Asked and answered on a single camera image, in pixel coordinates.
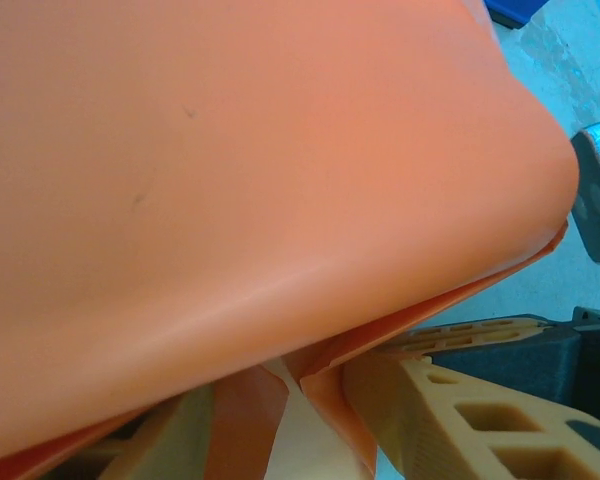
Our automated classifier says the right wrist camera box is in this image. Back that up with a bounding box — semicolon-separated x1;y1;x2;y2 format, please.
569;115;600;265

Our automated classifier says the left gripper tan left finger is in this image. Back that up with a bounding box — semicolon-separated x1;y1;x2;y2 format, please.
97;383;217;480

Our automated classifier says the blue tape dispenser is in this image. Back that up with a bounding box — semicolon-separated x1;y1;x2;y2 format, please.
482;0;549;30

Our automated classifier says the orange wrapping paper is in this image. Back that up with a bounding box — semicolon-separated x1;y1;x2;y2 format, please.
0;0;581;480

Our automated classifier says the left gripper tan right finger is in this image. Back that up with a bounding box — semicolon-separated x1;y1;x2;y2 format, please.
340;349;600;480

